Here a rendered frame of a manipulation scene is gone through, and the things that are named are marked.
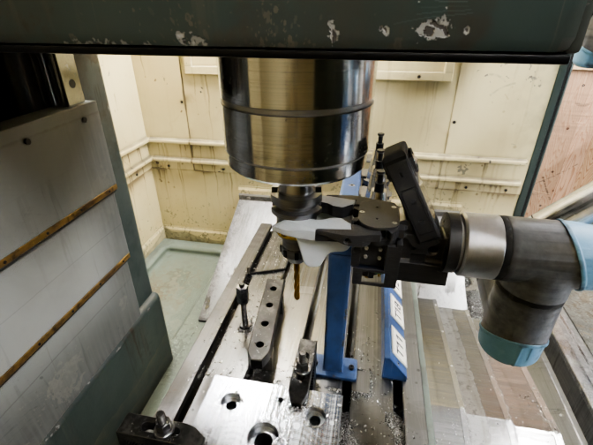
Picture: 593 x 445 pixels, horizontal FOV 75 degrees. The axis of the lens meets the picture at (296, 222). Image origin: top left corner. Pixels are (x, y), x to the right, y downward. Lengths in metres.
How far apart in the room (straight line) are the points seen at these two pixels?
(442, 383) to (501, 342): 0.53
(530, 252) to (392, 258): 0.14
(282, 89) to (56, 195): 0.51
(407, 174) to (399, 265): 0.12
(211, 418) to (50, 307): 0.33
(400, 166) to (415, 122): 1.05
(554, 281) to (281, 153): 0.32
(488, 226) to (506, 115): 1.07
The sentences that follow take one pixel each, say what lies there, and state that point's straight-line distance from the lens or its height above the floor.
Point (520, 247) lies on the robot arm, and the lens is 0.47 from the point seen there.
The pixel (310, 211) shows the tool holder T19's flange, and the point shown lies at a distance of 0.45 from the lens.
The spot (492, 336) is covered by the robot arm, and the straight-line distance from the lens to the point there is 0.56.
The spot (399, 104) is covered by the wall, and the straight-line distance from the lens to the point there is 1.45.
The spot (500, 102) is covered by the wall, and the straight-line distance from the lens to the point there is 1.50.
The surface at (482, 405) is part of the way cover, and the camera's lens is 1.08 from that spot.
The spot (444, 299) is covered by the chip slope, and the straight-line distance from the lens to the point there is 1.41.
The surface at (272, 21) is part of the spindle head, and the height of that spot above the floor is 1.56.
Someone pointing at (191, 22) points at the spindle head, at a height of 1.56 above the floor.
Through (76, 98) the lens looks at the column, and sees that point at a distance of 0.81.
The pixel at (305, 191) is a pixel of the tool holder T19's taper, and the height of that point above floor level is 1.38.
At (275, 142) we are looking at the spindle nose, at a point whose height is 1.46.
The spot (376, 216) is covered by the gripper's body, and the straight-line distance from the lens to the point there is 0.45.
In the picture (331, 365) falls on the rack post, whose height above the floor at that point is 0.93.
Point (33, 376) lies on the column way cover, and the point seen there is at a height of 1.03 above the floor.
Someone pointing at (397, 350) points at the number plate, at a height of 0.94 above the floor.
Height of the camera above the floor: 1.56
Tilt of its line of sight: 29 degrees down
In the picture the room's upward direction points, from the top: straight up
